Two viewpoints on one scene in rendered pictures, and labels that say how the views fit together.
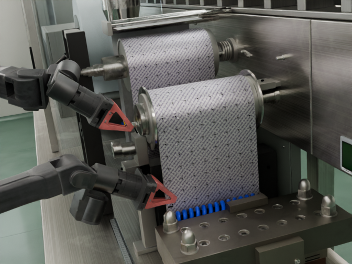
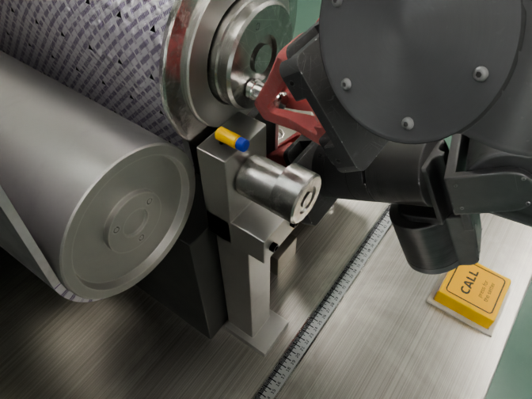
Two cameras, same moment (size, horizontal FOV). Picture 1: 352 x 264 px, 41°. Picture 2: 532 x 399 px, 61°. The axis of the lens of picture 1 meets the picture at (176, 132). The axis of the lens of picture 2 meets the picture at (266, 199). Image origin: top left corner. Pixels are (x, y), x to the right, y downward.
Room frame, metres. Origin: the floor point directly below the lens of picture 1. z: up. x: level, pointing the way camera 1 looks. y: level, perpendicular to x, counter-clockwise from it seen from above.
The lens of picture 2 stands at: (1.20, 0.30, 1.43)
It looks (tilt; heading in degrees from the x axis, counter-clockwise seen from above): 50 degrees down; 231
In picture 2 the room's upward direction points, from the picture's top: straight up
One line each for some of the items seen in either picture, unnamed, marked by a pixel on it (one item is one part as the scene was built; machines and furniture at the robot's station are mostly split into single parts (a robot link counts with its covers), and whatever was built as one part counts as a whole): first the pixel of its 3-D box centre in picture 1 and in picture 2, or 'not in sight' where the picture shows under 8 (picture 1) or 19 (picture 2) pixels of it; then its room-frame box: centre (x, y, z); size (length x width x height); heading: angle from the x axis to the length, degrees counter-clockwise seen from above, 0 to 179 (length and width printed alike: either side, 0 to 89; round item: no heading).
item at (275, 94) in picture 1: (263, 97); not in sight; (1.11, -0.22, 1.25); 0.07 x 0.04 x 0.04; 105
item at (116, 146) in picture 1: (116, 149); (295, 194); (1.05, 0.14, 1.18); 0.04 x 0.02 x 0.04; 15
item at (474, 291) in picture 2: not in sight; (472, 290); (0.82, 0.24, 0.91); 0.07 x 0.07 x 0.02; 15
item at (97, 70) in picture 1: (91, 71); not in sight; (1.26, 0.21, 1.33); 0.06 x 0.03 x 0.03; 105
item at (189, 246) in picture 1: (188, 240); not in sight; (0.82, 0.00, 1.05); 0.04 x 0.04 x 0.04
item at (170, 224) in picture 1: (169, 220); not in sight; (0.91, 0.03, 1.05); 0.04 x 0.04 x 0.04
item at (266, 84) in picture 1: (264, 83); not in sight; (1.12, -0.23, 1.28); 0.06 x 0.05 x 0.02; 105
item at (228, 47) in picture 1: (221, 51); not in sight; (1.36, -0.15, 1.33); 0.07 x 0.07 x 0.07; 15
